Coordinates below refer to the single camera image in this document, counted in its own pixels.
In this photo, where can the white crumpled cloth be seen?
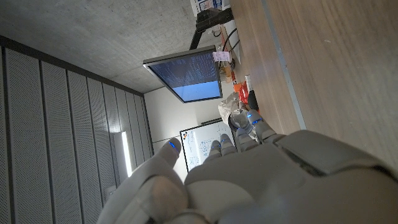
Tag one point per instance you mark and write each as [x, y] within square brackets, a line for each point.
[228, 107]

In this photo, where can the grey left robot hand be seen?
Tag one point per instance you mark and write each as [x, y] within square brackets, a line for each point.
[267, 186]

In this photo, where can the long ceiling light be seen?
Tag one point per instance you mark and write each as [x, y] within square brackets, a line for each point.
[126, 154]

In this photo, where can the pink sticky note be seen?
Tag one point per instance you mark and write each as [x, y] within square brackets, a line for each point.
[221, 56]

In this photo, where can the whiteboard with black frame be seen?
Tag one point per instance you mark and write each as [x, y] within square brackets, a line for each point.
[199, 146]

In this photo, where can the black computer monitor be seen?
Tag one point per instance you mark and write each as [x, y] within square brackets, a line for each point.
[186, 74]

